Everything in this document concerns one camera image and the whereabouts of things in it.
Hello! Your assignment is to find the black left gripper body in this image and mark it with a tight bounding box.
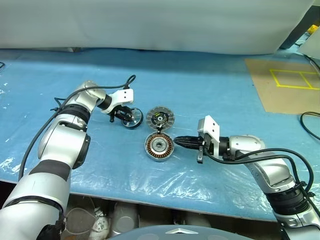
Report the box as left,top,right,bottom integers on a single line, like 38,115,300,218
109,105,133,124

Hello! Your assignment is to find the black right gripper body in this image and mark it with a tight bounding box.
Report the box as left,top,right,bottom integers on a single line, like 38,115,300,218
197,133,213,164

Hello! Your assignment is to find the black spoked wheel cap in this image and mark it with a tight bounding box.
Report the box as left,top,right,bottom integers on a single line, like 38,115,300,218
121,107,145,131

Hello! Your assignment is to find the motor housing with copper windings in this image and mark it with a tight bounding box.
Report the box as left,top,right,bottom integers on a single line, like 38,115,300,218
144,132,176,162

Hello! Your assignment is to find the blue plastic table sheet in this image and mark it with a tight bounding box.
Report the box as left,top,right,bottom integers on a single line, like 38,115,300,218
0,47,320,223

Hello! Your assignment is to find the brown cardboard sheet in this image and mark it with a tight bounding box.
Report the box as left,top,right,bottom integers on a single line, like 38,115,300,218
244,58,320,116

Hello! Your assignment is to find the white backdrop sheet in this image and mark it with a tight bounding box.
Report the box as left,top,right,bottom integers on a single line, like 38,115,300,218
0,0,315,56

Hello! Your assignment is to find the grey robot torso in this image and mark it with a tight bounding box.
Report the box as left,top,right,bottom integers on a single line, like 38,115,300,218
107,224,247,240

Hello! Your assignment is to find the grey cylinder under table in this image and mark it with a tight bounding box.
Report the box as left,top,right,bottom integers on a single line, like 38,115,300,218
111,202,140,237

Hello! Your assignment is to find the white panel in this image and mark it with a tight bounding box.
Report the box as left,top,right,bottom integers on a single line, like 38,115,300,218
297,14,320,60

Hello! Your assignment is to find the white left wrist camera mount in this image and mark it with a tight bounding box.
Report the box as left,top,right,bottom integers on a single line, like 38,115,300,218
101,88,135,115

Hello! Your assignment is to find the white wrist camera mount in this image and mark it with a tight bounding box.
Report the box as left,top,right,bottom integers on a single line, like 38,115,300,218
197,115,221,158
101,88,135,115

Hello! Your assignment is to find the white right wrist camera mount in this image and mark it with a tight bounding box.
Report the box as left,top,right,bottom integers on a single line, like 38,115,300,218
197,115,221,158

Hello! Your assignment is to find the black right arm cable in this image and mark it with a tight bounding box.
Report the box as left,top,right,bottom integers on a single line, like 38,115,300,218
202,147,320,218

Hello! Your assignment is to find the thick black looped cable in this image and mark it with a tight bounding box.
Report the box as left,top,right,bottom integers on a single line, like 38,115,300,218
300,111,320,141

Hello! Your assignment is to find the white cord loop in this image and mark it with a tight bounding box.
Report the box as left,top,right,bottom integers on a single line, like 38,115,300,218
65,207,98,237

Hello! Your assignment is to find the thin black cable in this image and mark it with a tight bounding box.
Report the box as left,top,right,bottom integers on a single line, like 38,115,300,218
303,53,320,75

